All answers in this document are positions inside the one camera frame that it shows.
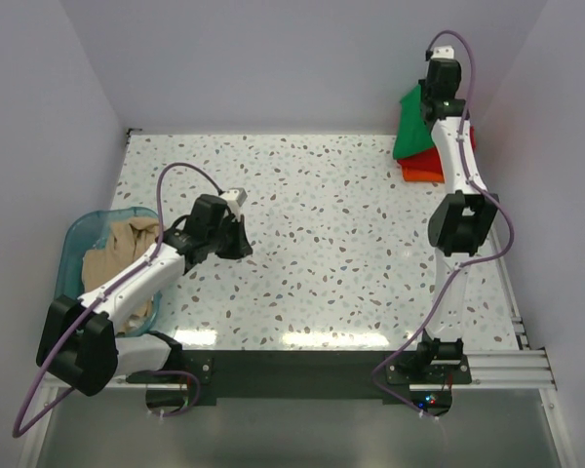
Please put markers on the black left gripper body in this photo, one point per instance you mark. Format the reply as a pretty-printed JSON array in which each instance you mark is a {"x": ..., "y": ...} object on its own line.
[{"x": 226, "y": 242}]

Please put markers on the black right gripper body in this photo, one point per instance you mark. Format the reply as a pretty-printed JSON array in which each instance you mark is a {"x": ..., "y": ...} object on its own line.
[{"x": 424, "y": 90}]

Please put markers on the green t shirt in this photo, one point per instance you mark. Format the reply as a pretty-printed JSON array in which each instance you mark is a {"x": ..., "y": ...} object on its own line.
[{"x": 412, "y": 136}]

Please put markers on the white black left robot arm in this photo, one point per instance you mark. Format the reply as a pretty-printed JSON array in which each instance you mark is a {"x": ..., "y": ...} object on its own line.
[{"x": 80, "y": 344}]

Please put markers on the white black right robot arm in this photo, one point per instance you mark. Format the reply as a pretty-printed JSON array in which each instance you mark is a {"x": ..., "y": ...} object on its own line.
[{"x": 456, "y": 229}]

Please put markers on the red folded t shirt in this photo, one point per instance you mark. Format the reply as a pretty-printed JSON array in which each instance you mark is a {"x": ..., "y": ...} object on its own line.
[{"x": 428, "y": 160}]

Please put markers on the beige crumpled t shirt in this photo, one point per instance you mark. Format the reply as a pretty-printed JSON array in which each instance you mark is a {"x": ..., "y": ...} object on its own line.
[{"x": 126, "y": 242}]

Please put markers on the orange folded t shirt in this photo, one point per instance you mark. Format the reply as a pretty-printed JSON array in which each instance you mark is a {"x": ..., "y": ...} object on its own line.
[{"x": 417, "y": 175}]

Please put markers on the clear blue plastic bin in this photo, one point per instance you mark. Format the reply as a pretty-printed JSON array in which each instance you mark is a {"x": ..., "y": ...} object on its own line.
[{"x": 86, "y": 233}]

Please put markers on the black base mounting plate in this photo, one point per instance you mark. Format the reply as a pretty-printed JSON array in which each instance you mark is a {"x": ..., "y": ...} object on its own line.
[{"x": 205, "y": 377}]

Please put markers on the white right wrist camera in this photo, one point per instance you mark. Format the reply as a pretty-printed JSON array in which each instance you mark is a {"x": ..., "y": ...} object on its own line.
[{"x": 440, "y": 52}]

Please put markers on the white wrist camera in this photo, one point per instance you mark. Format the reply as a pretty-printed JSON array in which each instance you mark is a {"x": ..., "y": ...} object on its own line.
[
  {"x": 235, "y": 199},
  {"x": 440, "y": 52}
]

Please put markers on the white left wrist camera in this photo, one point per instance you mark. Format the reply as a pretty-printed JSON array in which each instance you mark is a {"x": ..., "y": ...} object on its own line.
[{"x": 235, "y": 199}]

